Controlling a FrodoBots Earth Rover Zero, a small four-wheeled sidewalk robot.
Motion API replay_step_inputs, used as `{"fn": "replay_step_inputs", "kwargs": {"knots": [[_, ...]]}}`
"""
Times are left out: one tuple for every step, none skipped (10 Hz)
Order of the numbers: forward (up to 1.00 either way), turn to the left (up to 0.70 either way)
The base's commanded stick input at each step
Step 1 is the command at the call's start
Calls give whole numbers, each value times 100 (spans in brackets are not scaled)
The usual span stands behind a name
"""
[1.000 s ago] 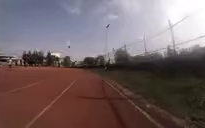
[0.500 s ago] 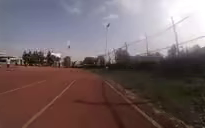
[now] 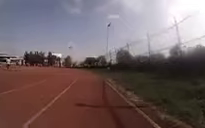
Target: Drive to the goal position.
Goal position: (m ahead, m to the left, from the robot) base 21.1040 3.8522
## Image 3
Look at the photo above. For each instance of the grass strip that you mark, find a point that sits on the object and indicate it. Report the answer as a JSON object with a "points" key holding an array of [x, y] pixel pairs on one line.
{"points": [[183, 96]]}

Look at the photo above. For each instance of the tall mesh fence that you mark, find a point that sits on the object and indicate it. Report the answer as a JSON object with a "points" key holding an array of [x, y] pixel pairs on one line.
{"points": [[177, 33]]}

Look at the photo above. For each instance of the red running track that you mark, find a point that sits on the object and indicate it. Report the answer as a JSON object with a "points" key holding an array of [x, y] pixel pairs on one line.
{"points": [[80, 93]]}

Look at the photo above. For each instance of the low flat-roofed building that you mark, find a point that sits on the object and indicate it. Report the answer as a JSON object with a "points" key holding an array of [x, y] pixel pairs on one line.
{"points": [[0, 58]]}

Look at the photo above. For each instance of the row of trees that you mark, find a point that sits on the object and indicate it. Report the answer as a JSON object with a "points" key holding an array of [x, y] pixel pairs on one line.
{"points": [[35, 58]]}

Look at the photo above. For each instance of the person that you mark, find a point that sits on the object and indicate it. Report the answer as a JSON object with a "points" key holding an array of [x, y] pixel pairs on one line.
{"points": [[8, 62]]}

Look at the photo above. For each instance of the row of dark bushes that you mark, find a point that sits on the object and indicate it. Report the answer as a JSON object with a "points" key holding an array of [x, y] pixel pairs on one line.
{"points": [[190, 61]]}

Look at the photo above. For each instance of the white building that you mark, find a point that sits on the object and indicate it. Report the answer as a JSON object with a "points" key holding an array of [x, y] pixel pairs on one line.
{"points": [[56, 56]]}

